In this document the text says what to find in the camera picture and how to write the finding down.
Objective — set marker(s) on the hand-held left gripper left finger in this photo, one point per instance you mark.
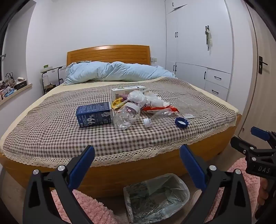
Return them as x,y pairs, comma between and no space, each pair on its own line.
83,165

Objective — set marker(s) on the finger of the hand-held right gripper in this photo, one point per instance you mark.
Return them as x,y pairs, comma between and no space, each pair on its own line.
259,132
239,143

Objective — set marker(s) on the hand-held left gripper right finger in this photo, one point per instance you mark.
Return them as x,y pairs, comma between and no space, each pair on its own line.
192,165

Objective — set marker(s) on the blue jar lid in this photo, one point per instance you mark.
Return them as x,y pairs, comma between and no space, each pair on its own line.
182,123

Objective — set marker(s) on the blue carton box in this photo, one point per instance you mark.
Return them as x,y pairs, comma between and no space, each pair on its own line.
92,114

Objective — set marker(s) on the bin with floral liner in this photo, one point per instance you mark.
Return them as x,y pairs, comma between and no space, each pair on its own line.
151,200

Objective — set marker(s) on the small clear bottle white cap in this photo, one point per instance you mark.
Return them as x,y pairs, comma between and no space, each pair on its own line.
159,118

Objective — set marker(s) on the clear plastic tray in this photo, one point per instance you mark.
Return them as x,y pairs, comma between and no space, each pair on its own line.
189,106

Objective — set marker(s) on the large clear plastic bottle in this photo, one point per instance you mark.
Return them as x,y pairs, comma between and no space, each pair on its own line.
126,117

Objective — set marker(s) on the yellow snack packet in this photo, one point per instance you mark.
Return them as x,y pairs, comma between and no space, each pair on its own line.
116,103

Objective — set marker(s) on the red snack bag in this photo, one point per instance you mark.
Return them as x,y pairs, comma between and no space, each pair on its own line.
148,108

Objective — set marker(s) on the white milk carton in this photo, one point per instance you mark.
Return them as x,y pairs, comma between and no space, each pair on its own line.
120,92

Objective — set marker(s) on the translucent white plastic bag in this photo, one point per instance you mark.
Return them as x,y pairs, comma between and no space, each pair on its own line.
135,96

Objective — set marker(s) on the person's right hand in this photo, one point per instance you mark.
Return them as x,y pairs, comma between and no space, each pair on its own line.
262,193

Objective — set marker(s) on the beige wooden door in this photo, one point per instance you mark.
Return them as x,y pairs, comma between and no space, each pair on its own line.
265,97

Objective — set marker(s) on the pink shaggy rug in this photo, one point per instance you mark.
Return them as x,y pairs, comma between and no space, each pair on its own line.
90,206

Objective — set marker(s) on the wooden bed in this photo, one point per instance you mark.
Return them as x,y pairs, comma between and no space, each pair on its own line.
133,168

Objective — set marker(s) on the cardboard box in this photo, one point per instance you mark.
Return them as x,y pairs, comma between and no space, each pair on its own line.
51,86

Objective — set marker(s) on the light blue duvet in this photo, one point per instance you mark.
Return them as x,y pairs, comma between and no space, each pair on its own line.
107,72

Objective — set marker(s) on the wooden window sill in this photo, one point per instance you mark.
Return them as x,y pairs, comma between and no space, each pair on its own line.
21,90

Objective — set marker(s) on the hanging pale pouch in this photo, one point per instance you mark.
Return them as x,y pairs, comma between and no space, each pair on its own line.
209,39

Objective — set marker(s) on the small green box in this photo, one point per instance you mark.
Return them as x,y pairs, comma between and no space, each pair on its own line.
46,66

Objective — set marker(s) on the pile of small items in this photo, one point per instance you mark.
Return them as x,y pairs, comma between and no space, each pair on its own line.
7,86

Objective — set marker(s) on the white wardrobe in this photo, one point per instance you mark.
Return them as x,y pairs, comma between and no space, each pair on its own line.
194,43

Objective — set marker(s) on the black frame side table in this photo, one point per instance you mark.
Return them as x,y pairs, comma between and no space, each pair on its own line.
51,68

